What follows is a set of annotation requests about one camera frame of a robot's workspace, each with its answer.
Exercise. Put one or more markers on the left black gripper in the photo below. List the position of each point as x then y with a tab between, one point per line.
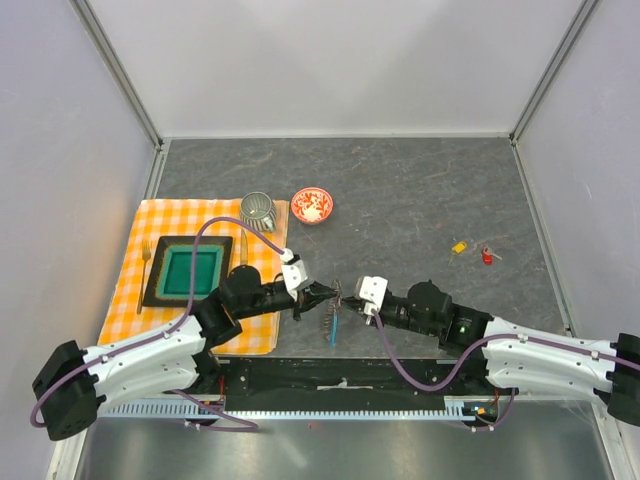
310	296

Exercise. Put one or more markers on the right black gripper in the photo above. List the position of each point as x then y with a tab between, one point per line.
356	305

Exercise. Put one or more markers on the blue tag keyring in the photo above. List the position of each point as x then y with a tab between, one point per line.
331	318

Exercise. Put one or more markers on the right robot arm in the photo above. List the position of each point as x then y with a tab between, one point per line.
514	357

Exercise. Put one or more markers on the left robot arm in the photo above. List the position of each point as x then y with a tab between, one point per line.
77	385

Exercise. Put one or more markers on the silver knife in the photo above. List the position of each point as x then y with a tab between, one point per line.
244	249

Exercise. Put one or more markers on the red white patterned bowl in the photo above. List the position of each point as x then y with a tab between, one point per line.
312	205

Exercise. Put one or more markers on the grey striped mug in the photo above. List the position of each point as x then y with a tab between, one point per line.
258	211

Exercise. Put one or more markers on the red tag key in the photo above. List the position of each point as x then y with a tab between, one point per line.
489	255

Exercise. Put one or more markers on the black teal square plate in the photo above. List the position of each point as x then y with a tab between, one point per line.
169	279

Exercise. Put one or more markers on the silver fork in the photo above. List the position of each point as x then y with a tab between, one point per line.
146	256

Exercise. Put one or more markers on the orange checkered cloth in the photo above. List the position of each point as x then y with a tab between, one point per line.
183	217

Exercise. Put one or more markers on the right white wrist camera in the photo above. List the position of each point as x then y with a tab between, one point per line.
371	288

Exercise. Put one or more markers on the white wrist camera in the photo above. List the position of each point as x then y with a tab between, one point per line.
294	271
371	288

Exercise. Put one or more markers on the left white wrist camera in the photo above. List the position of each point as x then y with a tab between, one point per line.
294	271

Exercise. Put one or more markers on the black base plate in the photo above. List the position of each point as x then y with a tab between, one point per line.
330	385

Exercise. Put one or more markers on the slotted cable duct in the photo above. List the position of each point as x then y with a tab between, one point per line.
175	408

